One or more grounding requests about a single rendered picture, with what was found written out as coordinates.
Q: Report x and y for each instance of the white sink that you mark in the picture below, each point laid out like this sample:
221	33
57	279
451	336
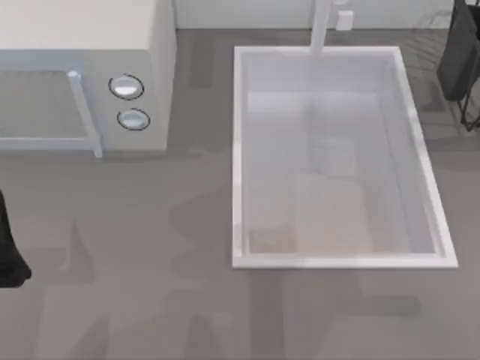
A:
337	157

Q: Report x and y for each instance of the small microwave knob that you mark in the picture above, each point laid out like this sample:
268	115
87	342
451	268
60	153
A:
133	119

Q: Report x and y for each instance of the pale microwave oven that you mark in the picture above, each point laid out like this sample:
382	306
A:
157	75

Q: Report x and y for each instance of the large microwave knob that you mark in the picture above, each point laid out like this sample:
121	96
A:
126	87

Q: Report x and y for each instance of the tall white tap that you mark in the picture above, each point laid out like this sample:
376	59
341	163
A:
319	26

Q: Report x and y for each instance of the microwave oven door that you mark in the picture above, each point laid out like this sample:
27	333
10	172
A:
33	105

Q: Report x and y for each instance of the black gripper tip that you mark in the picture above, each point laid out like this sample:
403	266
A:
8	255

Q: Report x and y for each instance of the white wall socket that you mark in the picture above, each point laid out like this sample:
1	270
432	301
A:
344	19

